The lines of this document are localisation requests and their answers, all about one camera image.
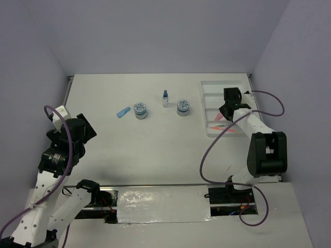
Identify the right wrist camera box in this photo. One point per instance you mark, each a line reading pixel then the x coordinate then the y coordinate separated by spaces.
pixel 248 98

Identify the small clear spray bottle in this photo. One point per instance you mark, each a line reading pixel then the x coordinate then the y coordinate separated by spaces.
pixel 165 99

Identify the pink lead case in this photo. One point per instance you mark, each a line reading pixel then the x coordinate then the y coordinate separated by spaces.
pixel 218 117

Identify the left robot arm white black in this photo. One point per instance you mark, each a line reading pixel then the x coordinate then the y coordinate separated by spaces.
pixel 42 224

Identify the white compartment tray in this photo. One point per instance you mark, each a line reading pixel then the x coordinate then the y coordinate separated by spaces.
pixel 211 93

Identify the blue round jar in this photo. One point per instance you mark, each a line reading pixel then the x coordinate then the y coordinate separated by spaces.
pixel 140 110
pixel 183 106

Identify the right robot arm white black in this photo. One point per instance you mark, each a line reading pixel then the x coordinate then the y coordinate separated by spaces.
pixel 267 153

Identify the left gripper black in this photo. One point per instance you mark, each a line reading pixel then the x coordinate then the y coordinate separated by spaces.
pixel 90 132

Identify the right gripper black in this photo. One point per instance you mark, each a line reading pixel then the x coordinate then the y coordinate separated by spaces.
pixel 222 109

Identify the blue lead case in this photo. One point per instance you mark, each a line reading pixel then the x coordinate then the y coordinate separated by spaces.
pixel 123 112

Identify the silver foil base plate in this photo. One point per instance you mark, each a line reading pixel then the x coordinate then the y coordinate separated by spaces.
pixel 170 204

